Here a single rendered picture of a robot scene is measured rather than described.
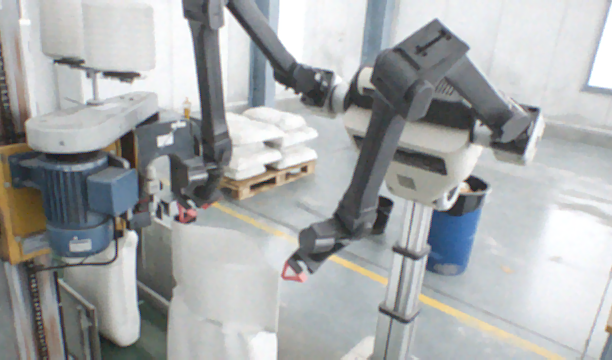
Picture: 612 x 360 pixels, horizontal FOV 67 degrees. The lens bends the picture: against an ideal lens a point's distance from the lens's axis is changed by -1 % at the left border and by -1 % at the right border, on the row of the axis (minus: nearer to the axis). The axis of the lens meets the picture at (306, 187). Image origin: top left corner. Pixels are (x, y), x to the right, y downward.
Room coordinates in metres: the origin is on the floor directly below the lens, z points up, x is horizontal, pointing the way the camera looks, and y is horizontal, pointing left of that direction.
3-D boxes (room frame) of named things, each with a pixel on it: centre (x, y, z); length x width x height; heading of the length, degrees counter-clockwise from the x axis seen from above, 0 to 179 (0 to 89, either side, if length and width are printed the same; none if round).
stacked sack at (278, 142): (4.79, 0.27, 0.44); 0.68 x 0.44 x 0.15; 143
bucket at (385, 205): (3.58, -0.58, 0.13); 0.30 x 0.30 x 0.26
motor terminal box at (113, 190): (1.02, 0.46, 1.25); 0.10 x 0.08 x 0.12; 168
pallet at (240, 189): (4.66, 0.61, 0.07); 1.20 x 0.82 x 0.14; 145
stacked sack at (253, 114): (4.94, 0.42, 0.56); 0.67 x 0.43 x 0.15; 53
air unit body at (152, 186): (1.32, 0.47, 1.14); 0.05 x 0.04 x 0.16; 143
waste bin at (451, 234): (3.11, -1.05, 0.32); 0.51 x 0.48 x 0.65; 143
